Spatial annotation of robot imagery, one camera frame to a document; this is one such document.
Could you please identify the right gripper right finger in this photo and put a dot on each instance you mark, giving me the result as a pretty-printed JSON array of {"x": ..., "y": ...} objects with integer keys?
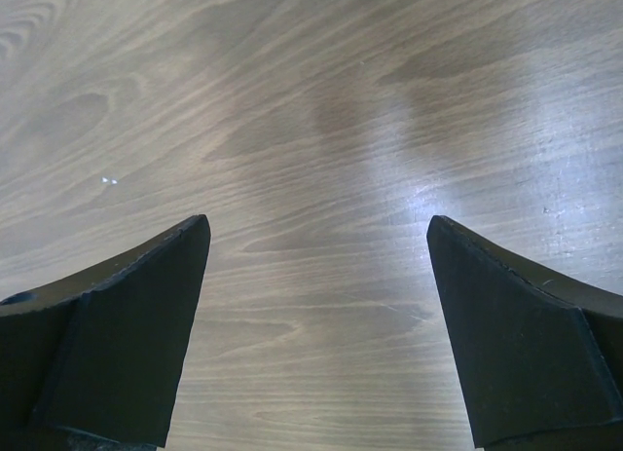
[{"x": 538, "y": 353}]

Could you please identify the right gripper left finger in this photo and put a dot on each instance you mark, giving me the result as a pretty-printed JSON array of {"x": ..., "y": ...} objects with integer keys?
[{"x": 94, "y": 360}]

